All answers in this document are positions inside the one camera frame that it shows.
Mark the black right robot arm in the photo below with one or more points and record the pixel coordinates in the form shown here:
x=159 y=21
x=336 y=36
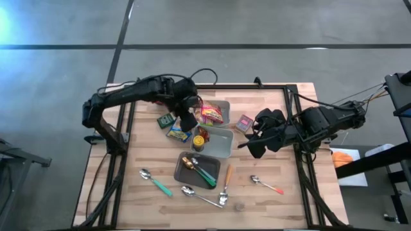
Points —
x=330 y=117

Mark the dark grey translucent plastic bin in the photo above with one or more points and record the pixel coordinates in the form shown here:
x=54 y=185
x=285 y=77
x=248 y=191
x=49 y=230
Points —
x=189 y=179

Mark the red rectangular spice tin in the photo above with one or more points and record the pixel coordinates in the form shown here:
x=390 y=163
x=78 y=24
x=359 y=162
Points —
x=244 y=123

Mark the lime chili ramen packet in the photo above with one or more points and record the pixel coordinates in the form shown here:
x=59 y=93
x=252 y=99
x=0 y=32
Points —
x=199 y=118

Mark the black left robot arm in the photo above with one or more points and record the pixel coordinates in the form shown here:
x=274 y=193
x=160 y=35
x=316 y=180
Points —
x=128 y=93

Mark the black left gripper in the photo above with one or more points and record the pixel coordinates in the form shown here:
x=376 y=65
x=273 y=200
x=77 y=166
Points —
x=186 y=94

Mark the light grey plastic bin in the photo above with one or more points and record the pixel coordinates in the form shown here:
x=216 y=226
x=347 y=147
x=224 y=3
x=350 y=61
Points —
x=220 y=142
x=224 y=110

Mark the small black floor device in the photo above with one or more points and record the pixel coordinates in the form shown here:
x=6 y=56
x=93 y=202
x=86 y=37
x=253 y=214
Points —
x=391 y=219

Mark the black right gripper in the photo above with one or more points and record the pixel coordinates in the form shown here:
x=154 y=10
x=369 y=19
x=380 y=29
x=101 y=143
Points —
x=271 y=125

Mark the beef flavor ramen packet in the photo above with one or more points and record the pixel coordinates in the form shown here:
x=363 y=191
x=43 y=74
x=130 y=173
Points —
x=212 y=113

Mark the brown seasoning packet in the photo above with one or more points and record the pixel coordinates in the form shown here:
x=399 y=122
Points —
x=205 y=133

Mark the orange cloth bundle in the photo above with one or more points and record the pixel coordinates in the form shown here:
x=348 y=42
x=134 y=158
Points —
x=342 y=159

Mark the blue and yellow ramen packet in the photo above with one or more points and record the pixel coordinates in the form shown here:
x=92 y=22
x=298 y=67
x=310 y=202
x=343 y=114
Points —
x=176 y=133

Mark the black equipment cart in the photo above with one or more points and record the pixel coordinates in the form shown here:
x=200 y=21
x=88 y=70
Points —
x=398 y=96

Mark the black tripod stand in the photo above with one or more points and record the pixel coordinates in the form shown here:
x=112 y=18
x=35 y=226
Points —
x=22 y=155

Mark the black aluminium table frame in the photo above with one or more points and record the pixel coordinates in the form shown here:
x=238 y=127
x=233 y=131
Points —
x=205 y=86

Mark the green rectangular spice tin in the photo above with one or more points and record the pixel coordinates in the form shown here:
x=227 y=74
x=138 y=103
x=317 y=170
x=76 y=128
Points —
x=165 y=121

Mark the dark spice jar yellow lid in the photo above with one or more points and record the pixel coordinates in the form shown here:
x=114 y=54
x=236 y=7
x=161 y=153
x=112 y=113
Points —
x=198 y=141

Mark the long all-steel spoon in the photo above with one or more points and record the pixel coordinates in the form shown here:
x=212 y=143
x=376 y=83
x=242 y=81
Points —
x=187 y=191

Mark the white flat board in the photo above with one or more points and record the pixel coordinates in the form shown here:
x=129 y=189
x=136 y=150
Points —
x=356 y=178

